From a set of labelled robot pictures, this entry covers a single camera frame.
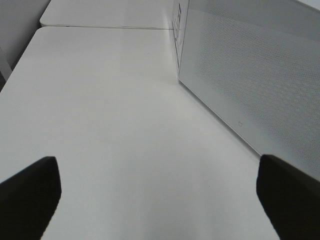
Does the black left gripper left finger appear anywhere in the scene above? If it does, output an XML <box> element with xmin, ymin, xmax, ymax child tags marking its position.
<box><xmin>0</xmin><ymin>156</ymin><xmax>62</xmax><ymax>240</ymax></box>

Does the white microwave oven body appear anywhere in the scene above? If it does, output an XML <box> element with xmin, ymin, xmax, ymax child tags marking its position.
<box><xmin>171</xmin><ymin>0</ymin><xmax>190</xmax><ymax>70</ymax></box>

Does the white microwave door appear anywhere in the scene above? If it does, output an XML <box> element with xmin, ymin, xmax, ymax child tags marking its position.
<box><xmin>179</xmin><ymin>0</ymin><xmax>320</xmax><ymax>179</ymax></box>

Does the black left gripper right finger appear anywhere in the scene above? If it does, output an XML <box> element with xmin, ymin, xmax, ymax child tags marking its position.
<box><xmin>256</xmin><ymin>154</ymin><xmax>320</xmax><ymax>240</ymax></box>

